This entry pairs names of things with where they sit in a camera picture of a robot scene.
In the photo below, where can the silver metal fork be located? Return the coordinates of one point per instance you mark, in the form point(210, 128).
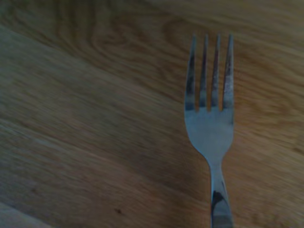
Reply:
point(210, 133)

